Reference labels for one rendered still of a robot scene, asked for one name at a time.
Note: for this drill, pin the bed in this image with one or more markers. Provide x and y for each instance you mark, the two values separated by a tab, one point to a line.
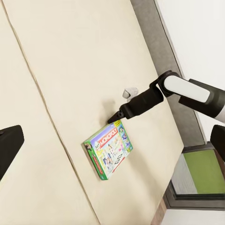
64	65

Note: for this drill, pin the board game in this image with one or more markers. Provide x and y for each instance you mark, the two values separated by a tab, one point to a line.
108	148

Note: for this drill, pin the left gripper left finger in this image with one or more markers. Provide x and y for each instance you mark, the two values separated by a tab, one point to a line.
11	140

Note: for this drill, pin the door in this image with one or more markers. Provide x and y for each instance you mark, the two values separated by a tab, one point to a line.
198	180

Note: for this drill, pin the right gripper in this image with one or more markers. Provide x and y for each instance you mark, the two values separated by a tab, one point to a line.
134	107

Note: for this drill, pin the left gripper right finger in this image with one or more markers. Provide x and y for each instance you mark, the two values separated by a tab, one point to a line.
217	139

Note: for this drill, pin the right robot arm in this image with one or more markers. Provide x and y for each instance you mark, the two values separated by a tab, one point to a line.
196	95

